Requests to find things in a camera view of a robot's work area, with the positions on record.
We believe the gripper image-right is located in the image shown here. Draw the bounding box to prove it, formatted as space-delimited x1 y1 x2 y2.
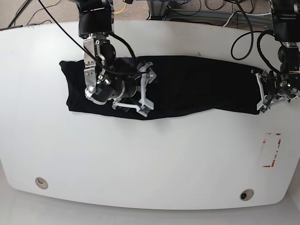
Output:
251 70 292 111

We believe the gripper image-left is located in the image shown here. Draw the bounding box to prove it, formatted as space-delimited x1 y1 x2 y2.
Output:
112 61 157 112

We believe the black t-shirt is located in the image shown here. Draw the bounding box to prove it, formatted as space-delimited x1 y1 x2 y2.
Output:
60 56 262 120

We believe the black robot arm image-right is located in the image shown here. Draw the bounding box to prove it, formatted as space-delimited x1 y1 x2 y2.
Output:
235 0 300 115

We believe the red tape rectangle marking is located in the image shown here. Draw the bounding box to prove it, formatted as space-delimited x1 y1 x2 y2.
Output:
261 133 282 168

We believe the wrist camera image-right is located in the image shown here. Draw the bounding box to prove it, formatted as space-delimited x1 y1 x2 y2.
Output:
256 101 268 113

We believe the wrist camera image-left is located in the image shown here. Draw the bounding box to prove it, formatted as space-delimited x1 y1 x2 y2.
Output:
137 105 152 117

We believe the aluminium frame stand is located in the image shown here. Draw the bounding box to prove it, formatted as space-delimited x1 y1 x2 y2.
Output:
147 0 282 37

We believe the white cable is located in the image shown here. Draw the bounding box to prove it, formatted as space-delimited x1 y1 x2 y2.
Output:
222 10 274 28

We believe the right table cable grommet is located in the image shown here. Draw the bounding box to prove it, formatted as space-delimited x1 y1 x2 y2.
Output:
240 189 254 201

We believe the table cable grommet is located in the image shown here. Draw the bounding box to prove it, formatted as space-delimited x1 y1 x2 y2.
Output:
240 189 254 201
35 177 48 190

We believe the black floor cable left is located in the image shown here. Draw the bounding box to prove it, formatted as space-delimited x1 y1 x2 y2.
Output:
8 0 61 28

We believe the left table cable grommet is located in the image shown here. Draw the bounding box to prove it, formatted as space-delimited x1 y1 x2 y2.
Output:
35 177 48 190

